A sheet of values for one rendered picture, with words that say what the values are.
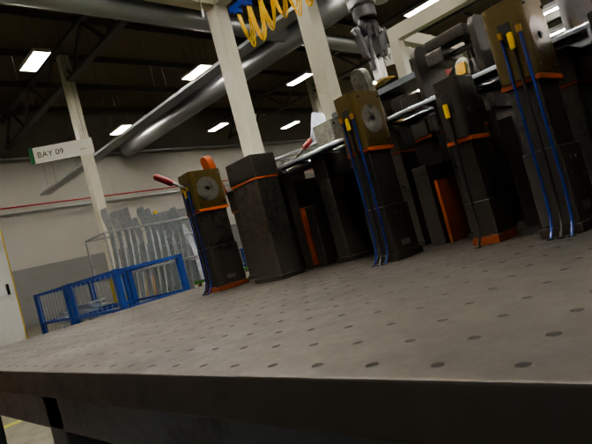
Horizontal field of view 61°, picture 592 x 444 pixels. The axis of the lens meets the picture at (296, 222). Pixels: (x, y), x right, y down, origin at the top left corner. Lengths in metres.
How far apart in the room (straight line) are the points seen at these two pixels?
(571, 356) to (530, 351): 0.02
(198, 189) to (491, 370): 1.27
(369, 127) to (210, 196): 0.64
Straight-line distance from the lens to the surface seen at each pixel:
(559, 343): 0.32
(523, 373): 0.28
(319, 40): 9.45
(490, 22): 0.83
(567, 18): 1.46
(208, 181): 1.51
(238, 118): 5.20
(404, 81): 1.54
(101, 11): 12.84
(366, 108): 1.03
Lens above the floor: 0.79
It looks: 2 degrees up
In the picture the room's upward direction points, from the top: 15 degrees counter-clockwise
